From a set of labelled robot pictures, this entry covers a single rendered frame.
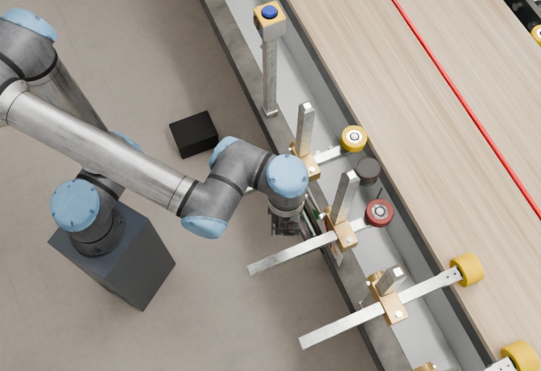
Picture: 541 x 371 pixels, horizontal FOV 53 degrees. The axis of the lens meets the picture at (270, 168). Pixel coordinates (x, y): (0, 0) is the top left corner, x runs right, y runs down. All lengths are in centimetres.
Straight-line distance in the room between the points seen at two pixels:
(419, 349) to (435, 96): 80
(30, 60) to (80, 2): 207
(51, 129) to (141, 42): 193
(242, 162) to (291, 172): 11
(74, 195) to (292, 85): 91
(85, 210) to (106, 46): 158
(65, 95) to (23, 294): 138
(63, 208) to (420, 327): 116
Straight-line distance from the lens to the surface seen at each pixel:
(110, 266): 192
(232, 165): 118
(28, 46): 133
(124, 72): 301
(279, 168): 116
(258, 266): 157
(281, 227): 135
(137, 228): 193
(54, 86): 143
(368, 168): 135
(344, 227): 161
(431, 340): 184
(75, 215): 171
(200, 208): 114
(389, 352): 172
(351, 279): 174
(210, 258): 248
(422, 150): 172
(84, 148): 120
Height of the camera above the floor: 238
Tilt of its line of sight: 65 degrees down
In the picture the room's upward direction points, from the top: straight up
